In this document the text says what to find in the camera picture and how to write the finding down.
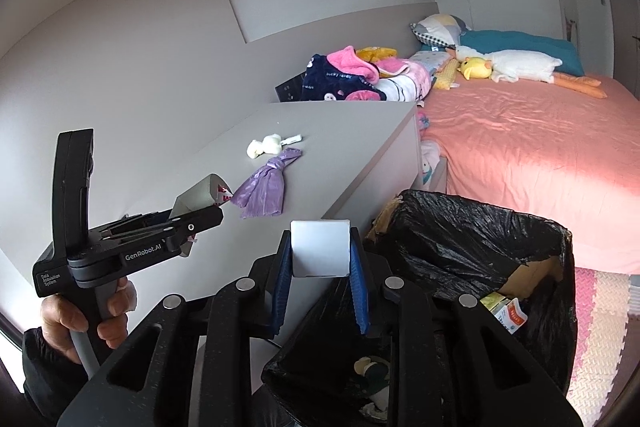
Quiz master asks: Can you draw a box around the teal pillow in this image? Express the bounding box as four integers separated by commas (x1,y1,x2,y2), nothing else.
457,29,586,78

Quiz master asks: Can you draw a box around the orange and white carton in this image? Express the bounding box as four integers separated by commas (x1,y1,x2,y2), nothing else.
480,292,529,335

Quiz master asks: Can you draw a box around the yellow patterned cushion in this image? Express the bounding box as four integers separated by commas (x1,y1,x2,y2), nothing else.
432,59,460,91

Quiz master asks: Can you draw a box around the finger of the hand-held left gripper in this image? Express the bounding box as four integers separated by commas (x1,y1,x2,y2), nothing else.
102,213,173,239
164,205,225,254

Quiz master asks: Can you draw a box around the person's left hand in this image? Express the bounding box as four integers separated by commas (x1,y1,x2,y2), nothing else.
40,279,138,365

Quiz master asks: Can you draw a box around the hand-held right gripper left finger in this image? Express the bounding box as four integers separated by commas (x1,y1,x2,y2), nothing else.
57,229,293,427

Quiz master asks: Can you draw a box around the purple plastic bag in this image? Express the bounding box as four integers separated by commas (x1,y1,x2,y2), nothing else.
231,148,304,220

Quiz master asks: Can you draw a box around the patchwork pillow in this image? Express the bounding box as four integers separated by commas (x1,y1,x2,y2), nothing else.
410,14,471,49

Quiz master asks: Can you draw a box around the person's left forearm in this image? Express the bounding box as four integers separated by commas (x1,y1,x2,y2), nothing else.
22,326,103,427

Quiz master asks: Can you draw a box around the pink cartoon blanket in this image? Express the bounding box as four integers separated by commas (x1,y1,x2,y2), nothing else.
375,57,434,102

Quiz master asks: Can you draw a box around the yellow plush toy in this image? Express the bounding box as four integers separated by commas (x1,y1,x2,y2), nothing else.
356,47,398,64

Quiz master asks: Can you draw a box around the white box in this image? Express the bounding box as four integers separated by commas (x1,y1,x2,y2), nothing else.
290,219,351,279

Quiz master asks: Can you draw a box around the black box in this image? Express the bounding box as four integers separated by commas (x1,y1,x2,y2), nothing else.
274,74,307,104

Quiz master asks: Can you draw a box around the foam floor mat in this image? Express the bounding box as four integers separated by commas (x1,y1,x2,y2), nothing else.
567,264,640,425

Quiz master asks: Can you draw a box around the white and pink plush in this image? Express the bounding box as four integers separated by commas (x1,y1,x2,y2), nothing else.
419,139,442,185

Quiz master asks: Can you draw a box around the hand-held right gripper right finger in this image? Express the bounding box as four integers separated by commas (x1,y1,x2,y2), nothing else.
348,227,583,427

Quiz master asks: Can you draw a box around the white goose plush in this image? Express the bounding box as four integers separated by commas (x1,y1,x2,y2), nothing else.
454,44,608,99

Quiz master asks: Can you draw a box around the grey cardboard carton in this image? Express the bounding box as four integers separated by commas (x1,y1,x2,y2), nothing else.
170,173,235,258

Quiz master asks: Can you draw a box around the navy and pink fleece garment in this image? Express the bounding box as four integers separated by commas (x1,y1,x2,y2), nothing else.
301,48,388,104

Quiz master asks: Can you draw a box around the bed with pink sheet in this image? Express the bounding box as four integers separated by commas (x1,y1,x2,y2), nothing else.
415,72,640,275

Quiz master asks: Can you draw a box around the white crumpled tissue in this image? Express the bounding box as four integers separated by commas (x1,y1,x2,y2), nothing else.
246,134,283,159

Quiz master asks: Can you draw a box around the black bag lined trash bin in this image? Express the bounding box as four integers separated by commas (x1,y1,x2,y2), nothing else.
260,189,578,427

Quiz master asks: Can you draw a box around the yellow duck plush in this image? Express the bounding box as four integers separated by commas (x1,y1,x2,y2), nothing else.
460,57,493,81

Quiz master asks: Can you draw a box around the grey cabinet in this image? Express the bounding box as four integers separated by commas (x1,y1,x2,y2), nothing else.
90,102,421,358

